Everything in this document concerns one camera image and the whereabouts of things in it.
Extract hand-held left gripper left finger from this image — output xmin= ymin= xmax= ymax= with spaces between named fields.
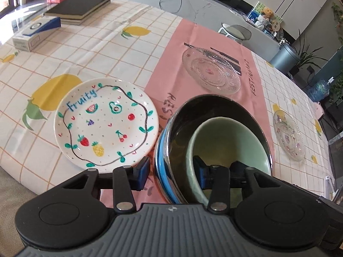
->
xmin=57 ymin=156 xmax=150 ymax=212

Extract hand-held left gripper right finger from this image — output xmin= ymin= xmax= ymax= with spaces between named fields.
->
xmin=193 ymin=155 xmax=283 ymax=212

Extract blue steel bowl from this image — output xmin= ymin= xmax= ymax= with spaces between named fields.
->
xmin=154 ymin=94 xmax=274 ymax=204

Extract green ceramic bowl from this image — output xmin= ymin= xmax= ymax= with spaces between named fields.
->
xmin=186 ymin=116 xmax=270 ymax=204

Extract fruit painted ceramic plate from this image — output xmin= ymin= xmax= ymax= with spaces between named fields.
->
xmin=54 ymin=78 xmax=160 ymax=170

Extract floral print glass plate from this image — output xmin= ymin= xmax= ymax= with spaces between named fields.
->
xmin=273 ymin=110 xmax=305 ymax=162

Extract clear glass plate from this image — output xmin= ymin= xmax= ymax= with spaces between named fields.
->
xmin=182 ymin=47 xmax=242 ymax=95

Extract pink printed placemat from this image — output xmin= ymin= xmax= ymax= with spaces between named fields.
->
xmin=100 ymin=19 xmax=275 ymax=206

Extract pink fan heater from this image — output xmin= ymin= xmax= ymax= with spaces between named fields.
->
xmin=314 ymin=101 xmax=325 ymax=119

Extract grey trash bin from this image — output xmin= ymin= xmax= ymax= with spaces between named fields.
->
xmin=269 ymin=43 xmax=302 ymax=72

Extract blue water bottle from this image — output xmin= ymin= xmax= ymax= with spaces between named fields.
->
xmin=307 ymin=77 xmax=334 ymax=101

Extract grey stool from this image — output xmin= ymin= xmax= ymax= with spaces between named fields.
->
xmin=218 ymin=23 xmax=252 ymax=42

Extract long leaf potted plant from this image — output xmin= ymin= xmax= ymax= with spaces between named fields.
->
xmin=291 ymin=29 xmax=328 ymax=76

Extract trailing ivy plant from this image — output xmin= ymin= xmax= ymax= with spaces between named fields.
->
xmin=329 ymin=1 xmax=343 ymax=108

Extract thick black book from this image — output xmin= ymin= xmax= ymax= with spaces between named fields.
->
xmin=60 ymin=1 xmax=111 ymax=26

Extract teddy bear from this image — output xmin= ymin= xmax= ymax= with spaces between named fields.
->
xmin=257 ymin=8 xmax=274 ymax=28

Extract painted picture board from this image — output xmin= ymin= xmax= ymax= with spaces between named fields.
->
xmin=247 ymin=1 xmax=283 ymax=28

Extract marble tv cabinet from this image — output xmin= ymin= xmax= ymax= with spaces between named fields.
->
xmin=110 ymin=0 xmax=295 ymax=42

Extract white and blue box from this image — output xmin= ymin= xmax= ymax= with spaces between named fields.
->
xmin=12 ymin=16 xmax=62 ymax=52

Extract thin black book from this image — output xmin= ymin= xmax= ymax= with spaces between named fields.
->
xmin=44 ymin=0 xmax=111 ymax=20

